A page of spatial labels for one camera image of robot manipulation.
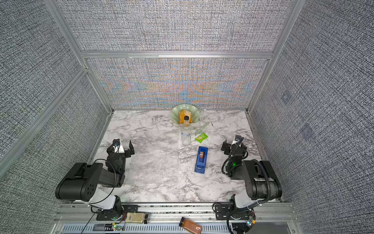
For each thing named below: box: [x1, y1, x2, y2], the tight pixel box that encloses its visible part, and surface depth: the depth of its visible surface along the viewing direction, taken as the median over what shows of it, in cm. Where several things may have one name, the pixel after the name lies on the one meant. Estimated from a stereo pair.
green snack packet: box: [194, 132, 209, 143], surface depth 104 cm
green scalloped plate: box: [170, 103, 200, 124], surface depth 116 cm
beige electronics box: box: [125, 212, 147, 224], surface depth 70 cm
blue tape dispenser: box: [194, 146, 209, 175], surface depth 89 cm
